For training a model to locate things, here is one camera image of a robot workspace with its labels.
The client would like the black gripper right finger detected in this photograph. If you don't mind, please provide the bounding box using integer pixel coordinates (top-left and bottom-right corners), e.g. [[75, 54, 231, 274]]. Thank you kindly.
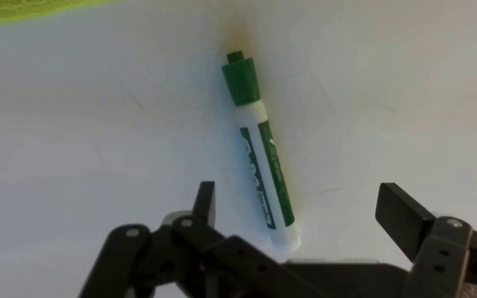
[[375, 182, 476, 298]]

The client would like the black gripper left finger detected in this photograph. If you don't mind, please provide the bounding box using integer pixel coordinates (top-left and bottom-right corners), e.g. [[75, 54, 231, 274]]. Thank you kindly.
[[78, 180, 319, 298]]

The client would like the green white marker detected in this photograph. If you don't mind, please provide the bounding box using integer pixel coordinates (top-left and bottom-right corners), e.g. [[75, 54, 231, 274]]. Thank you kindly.
[[221, 47, 305, 253]]

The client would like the yellow microfibre towel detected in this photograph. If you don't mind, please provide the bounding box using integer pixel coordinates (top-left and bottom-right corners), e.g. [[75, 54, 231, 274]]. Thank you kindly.
[[0, 0, 112, 31]]

